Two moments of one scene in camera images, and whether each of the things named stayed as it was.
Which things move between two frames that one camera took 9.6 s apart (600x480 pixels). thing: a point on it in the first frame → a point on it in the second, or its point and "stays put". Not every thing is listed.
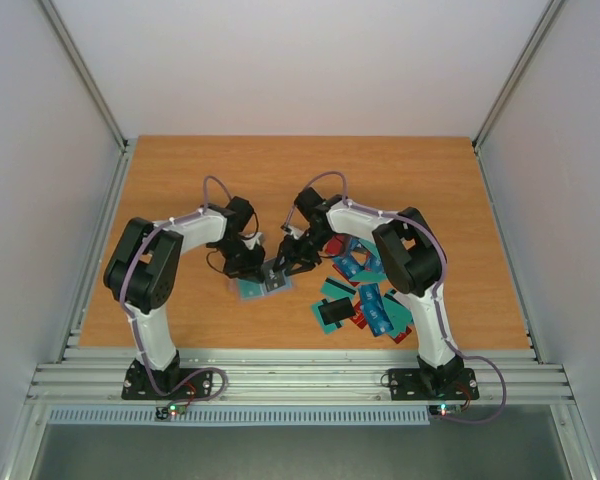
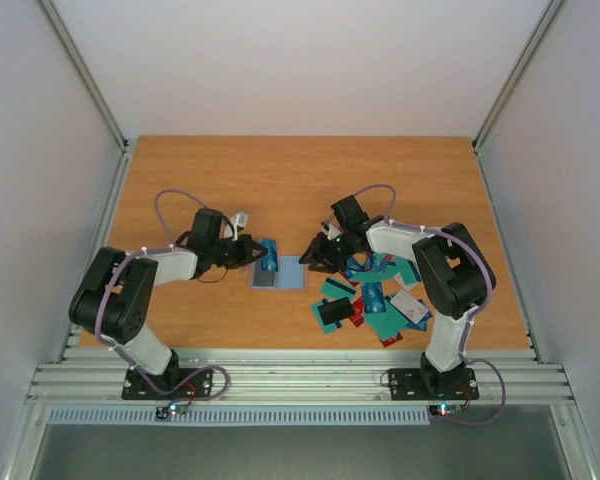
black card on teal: [336, 311] stays put
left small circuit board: [172, 409] stays put
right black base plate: [406, 384] stays put
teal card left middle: [334, 290] stays put
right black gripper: [296, 251] → [325, 248]
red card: [402, 335] → [392, 340]
